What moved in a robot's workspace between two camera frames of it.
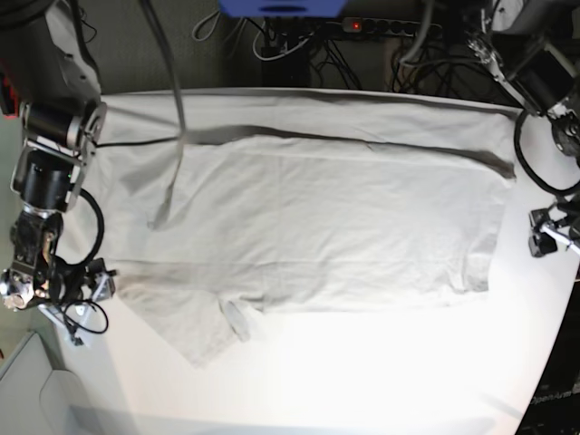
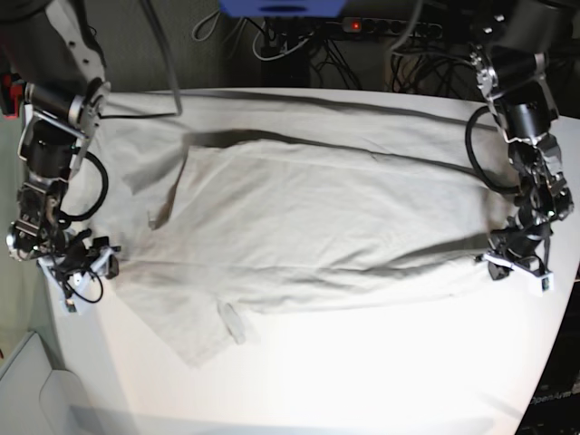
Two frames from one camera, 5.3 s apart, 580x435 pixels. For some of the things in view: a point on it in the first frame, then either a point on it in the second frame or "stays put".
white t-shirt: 220,207 stays put
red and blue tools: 9,99 stays put
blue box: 282,8 stays put
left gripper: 70,312 -> 74,265
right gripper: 540,221 -> 525,248
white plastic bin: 39,396 stays put
